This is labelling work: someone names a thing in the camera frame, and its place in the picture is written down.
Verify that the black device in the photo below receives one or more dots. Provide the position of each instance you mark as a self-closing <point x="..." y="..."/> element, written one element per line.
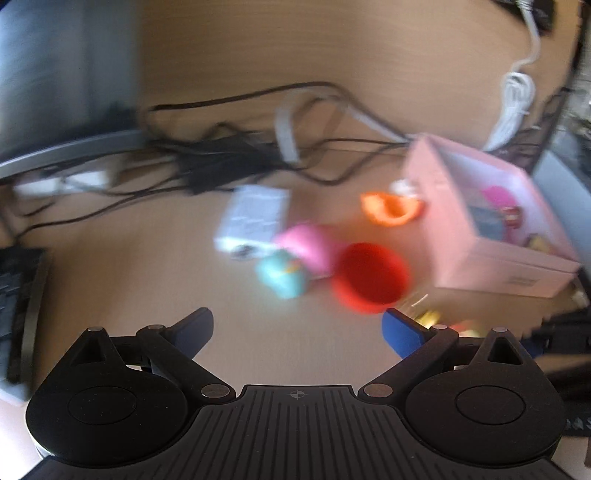
<point x="531" y="9"/>

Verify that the red plastic cup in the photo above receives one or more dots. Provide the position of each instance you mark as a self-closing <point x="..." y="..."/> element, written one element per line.
<point x="373" y="277"/>

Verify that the black keyboard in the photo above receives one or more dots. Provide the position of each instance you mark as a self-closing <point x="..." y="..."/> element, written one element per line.
<point x="18" y="304"/>

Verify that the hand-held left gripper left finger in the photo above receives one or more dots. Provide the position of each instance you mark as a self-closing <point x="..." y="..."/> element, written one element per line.
<point x="197" y="330"/>

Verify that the pink cardboard box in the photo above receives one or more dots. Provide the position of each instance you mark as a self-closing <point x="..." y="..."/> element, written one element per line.
<point x="466" y="230"/>

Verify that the orange toy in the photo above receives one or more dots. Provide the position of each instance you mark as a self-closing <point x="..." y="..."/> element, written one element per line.
<point x="391" y="208"/>

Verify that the grey monitor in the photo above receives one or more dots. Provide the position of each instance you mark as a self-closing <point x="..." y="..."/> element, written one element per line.
<point x="60" y="78"/>

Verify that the black power adapter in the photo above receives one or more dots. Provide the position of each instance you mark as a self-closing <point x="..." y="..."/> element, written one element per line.
<point x="221" y="166"/>

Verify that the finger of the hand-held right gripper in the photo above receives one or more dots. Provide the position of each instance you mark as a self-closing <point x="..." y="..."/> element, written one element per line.
<point x="561" y="337"/>

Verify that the pink plastic cup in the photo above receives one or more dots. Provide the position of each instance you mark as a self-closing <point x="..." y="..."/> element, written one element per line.
<point x="307" y="244"/>

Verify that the wooden desktop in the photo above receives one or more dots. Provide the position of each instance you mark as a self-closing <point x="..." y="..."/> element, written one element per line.
<point x="286" y="50"/>

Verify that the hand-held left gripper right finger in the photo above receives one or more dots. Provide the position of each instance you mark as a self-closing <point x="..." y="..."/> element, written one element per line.
<point x="400" y="333"/>

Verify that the small white carton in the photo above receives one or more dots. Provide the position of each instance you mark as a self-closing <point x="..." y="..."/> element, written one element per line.
<point x="253" y="218"/>

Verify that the yellow toy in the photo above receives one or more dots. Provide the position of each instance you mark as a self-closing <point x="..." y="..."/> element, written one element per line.
<point x="427" y="317"/>

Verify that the black mesh organizer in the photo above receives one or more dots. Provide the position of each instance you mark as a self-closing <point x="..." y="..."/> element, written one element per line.
<point x="549" y="124"/>

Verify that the white power strip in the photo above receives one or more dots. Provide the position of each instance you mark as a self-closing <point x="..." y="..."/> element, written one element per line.
<point x="64" y="182"/>

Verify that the teal toy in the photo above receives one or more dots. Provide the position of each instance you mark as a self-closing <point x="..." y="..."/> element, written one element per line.
<point x="281" y="274"/>

